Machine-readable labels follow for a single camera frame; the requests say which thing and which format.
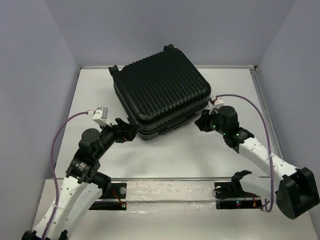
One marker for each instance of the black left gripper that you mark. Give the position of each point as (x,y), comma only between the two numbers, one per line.
(127,131)

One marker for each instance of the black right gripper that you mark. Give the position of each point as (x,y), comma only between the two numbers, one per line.
(202,122)

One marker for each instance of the black ribbed hard-shell suitcase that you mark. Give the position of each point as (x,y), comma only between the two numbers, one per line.
(161,92)

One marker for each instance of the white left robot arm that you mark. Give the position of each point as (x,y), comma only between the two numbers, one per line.
(83,184)

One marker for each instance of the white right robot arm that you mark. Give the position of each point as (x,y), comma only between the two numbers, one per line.
(292,189)

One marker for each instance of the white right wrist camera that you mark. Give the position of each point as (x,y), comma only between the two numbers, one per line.
(216,103)

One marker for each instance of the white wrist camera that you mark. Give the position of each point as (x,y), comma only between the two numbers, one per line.
(216,103)
(100,116)

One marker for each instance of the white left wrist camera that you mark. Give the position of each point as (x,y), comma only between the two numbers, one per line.
(100,116)

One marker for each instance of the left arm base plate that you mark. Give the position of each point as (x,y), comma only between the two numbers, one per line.
(114,200)

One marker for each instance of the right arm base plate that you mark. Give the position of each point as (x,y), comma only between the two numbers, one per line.
(230,196)

